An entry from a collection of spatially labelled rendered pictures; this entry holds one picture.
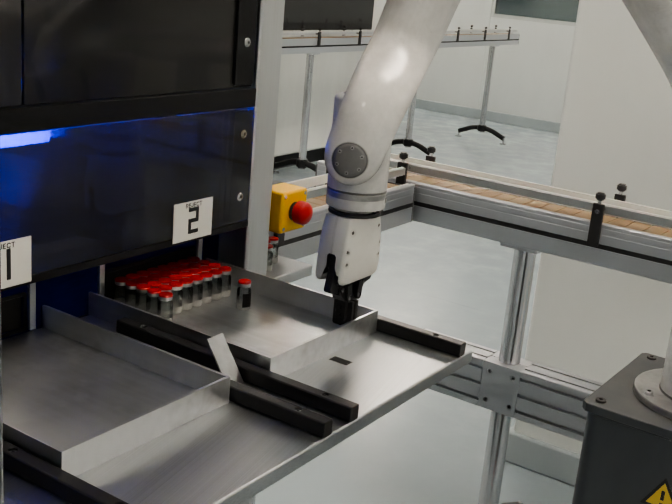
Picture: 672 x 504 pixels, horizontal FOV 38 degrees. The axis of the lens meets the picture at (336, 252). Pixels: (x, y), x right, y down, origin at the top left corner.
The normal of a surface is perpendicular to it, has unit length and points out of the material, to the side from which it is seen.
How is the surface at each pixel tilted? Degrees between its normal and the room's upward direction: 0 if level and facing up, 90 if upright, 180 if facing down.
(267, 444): 0
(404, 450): 0
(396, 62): 45
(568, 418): 90
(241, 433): 0
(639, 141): 90
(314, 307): 90
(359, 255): 92
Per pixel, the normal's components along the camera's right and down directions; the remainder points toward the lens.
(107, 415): 0.08, -0.95
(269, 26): 0.82, 0.23
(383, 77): 0.08, -0.33
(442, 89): -0.56, 0.19
